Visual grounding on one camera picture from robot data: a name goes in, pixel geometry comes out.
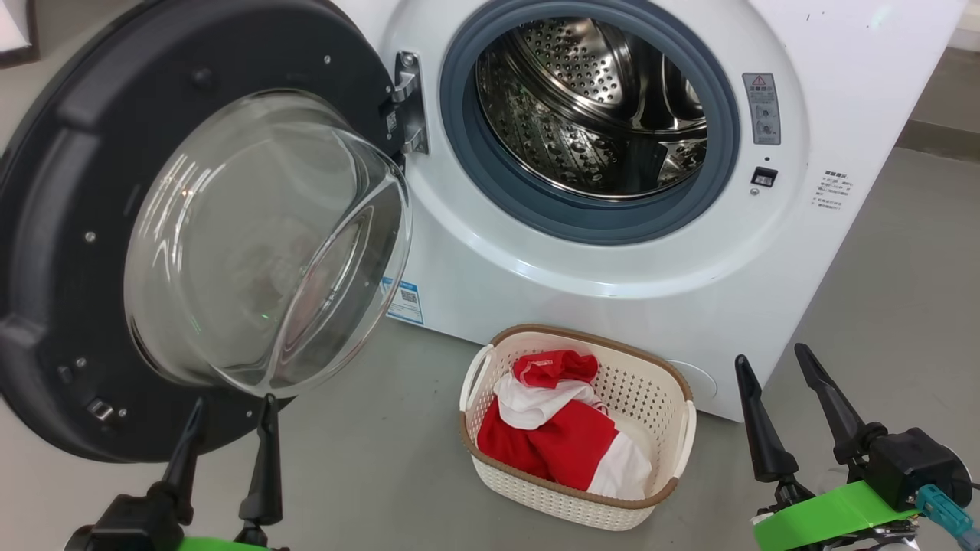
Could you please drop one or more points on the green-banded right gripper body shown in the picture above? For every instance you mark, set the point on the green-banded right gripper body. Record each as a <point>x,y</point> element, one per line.
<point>819,520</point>

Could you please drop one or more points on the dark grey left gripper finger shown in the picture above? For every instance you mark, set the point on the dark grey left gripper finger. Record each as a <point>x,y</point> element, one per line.
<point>266,490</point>
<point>180,482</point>

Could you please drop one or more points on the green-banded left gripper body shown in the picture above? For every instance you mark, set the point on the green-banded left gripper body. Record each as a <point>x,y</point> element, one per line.
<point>222,545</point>

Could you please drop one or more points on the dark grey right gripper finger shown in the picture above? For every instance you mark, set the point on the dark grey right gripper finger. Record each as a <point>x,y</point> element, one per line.
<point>769,448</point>
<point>838,413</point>

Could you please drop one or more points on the red and white garment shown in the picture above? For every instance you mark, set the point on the red and white garment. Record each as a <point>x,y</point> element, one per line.
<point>566,444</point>

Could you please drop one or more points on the black round glass washer door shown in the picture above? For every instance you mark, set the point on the black round glass washer door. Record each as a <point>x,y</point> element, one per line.
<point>76,153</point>

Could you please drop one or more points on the cream perforated basket brown rim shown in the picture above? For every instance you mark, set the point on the cream perforated basket brown rim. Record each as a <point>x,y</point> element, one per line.
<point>643,383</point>

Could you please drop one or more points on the white front-load washing machine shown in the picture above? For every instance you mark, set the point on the white front-load washing machine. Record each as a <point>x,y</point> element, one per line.
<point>612,283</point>

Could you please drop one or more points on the black door latch socket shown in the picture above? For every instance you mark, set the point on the black door latch socket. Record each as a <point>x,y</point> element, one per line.
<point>764,177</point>

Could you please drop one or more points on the grey rubber door gasket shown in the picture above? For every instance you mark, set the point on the grey rubber door gasket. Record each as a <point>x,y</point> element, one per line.
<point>498,184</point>

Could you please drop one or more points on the stainless steel washing machine drum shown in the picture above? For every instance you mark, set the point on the stainless steel washing machine drum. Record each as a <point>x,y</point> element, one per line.
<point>551,115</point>

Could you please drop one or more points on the metal door hinge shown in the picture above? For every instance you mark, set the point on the metal door hinge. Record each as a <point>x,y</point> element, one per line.
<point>409,99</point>

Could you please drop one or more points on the round drain filter cover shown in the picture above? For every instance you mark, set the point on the round drain filter cover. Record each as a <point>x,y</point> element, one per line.
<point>700,379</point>

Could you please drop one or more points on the small printed text label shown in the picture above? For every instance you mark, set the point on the small printed text label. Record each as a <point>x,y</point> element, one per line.
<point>831,190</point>

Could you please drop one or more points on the blue energy label sticker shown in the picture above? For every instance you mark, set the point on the blue energy label sticker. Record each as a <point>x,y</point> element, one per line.
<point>404,300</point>

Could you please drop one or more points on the grey warning sticker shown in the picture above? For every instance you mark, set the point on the grey warning sticker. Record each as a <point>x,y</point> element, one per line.
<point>762,109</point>

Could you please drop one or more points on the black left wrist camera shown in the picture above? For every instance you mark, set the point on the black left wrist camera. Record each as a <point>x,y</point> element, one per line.
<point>122,524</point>

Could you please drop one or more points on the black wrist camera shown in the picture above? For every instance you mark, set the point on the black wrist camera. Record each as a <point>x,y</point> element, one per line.
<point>919,459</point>
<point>122,524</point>

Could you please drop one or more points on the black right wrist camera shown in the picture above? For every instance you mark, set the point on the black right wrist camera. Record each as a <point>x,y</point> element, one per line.
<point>919,459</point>

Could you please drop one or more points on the white board dark frame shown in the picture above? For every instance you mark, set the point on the white board dark frame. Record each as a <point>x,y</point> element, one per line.
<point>14,27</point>

